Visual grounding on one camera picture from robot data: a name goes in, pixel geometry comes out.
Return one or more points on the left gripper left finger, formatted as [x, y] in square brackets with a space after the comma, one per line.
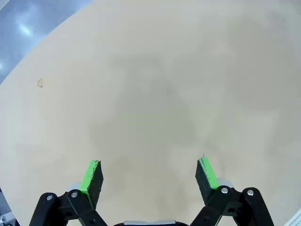
[89, 179]

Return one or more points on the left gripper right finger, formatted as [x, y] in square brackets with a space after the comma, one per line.
[207, 179]

